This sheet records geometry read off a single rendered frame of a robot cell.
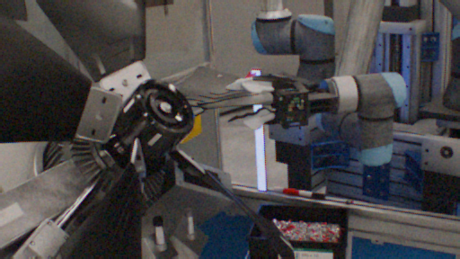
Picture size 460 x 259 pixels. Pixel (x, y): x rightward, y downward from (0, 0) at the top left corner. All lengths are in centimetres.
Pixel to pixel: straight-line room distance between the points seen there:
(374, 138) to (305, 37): 63
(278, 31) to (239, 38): 334
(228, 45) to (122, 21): 393
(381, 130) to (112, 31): 57
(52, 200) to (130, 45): 32
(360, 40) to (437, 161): 41
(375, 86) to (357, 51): 14
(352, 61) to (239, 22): 385
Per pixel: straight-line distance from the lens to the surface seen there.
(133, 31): 100
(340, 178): 169
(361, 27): 117
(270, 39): 166
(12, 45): 82
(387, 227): 129
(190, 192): 104
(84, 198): 86
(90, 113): 87
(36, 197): 86
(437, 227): 128
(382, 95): 106
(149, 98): 86
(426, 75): 169
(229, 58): 494
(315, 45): 163
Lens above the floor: 145
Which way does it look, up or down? 18 degrees down
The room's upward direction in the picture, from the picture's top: 4 degrees counter-clockwise
